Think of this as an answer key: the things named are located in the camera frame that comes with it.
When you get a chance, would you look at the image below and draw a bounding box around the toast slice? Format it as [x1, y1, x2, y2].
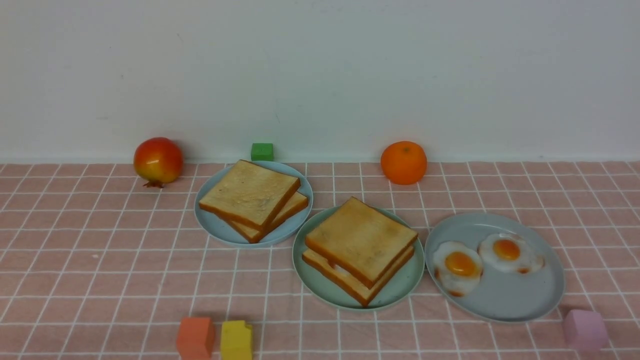
[225, 192, 309, 244]
[301, 246, 415, 308]
[305, 197, 418, 289]
[198, 160, 299, 231]

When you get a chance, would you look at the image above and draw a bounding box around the green foam cube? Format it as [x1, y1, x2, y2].
[250, 143, 275, 162]

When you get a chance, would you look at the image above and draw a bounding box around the pink foam block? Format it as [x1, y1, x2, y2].
[563, 309, 610, 351]

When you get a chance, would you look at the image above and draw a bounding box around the orange foam block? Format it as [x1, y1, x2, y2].
[176, 317, 215, 360]

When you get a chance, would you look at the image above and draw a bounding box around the yellow foam block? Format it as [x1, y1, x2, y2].
[220, 320, 253, 360]

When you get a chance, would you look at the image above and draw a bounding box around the red yellow pomegranate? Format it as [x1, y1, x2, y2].
[133, 137, 184, 189]

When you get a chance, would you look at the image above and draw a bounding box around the fried egg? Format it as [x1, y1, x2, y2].
[432, 241, 484, 297]
[327, 260, 351, 277]
[477, 233, 546, 275]

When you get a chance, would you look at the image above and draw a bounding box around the mint green centre plate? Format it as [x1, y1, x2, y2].
[292, 207, 426, 312]

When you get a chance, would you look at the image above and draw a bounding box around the light blue bread plate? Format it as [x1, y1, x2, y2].
[194, 161, 313, 248]

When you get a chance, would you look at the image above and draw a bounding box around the pink checkered tablecloth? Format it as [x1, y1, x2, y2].
[0, 161, 640, 360]

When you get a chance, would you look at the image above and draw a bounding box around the grey egg plate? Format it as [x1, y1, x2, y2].
[424, 212, 566, 323]

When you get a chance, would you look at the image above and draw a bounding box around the orange tangerine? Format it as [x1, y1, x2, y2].
[379, 141, 428, 185]

